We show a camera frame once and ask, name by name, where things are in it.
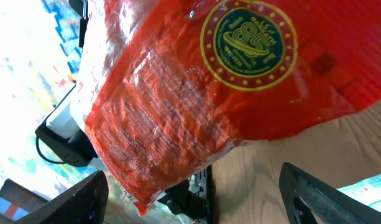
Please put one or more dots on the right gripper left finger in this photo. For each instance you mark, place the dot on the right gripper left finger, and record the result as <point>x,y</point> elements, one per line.
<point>83,203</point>

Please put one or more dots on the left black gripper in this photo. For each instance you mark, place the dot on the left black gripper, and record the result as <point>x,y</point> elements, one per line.
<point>192,198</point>

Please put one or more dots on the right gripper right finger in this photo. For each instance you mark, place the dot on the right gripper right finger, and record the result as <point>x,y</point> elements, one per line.
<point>305,197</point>

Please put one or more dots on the red snack packet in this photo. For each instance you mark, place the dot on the red snack packet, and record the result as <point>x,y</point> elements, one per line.
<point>284,66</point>

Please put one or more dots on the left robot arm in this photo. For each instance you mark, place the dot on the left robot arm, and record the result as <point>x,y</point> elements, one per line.
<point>62,130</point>

